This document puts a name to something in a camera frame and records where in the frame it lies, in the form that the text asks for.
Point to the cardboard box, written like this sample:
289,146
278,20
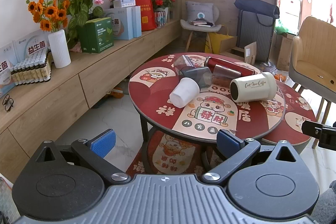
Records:
284,52

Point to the yellow paper bag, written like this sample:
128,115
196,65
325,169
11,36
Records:
219,41

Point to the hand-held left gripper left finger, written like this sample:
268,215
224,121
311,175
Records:
103,144

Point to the brown paper bag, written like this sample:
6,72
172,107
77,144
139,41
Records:
250,53

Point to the brown translucent cup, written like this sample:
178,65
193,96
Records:
226,76

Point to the grey printed cushion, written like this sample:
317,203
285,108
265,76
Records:
200,12

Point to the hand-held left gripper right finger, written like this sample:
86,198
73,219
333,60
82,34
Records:
227,140

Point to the small white box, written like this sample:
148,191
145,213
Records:
124,2

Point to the green carton box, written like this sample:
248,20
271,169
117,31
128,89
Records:
95,36

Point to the grey fuzzy cloth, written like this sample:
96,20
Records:
329,197

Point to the white display card box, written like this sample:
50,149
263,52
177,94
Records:
31,45

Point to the light blue gift box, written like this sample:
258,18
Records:
126,23

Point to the grey suitcase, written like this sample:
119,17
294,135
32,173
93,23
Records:
253,37

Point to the beige armchair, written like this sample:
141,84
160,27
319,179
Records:
315,56

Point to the grey shell chair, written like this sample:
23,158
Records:
202,28

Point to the low red printed round table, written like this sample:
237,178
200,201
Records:
295,121

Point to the red tote bag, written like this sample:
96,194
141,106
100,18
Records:
143,7

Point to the white ribbed vase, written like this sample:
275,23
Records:
59,49

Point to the white cup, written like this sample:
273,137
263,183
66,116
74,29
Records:
183,93

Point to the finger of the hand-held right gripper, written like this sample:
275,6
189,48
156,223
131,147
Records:
319,132

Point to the grey translucent cup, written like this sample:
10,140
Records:
197,77

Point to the cream lettered cup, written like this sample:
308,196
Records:
256,87

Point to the green leafy plant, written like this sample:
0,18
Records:
80,18

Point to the black bag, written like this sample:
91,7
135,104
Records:
256,7

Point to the black eyeglasses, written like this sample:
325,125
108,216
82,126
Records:
8,103

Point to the row of small brown bottles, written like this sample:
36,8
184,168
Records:
31,70

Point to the red thermos bottle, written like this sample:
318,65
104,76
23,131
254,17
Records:
233,67

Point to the striped flower pot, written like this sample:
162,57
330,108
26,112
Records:
160,19

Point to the orange sunflower bouquet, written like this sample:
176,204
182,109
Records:
50,12

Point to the green plastic bag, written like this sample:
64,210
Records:
282,27

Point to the long wooden sideboard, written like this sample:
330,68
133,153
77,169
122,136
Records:
65,90

